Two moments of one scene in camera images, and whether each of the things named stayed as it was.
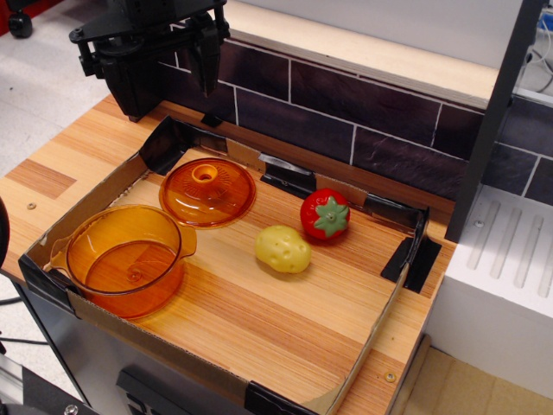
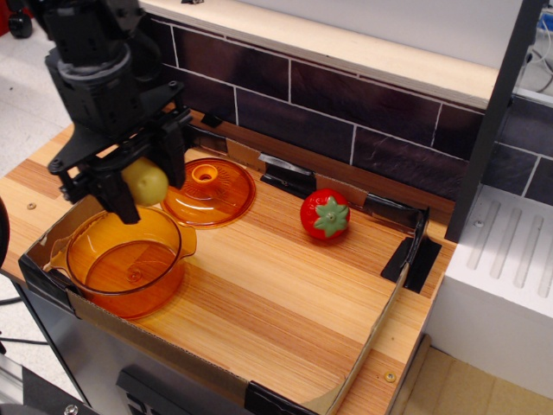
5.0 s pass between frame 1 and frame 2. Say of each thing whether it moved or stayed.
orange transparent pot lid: stayed
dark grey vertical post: stayed
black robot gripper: moved
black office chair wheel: stayed
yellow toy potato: moved
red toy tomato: stayed
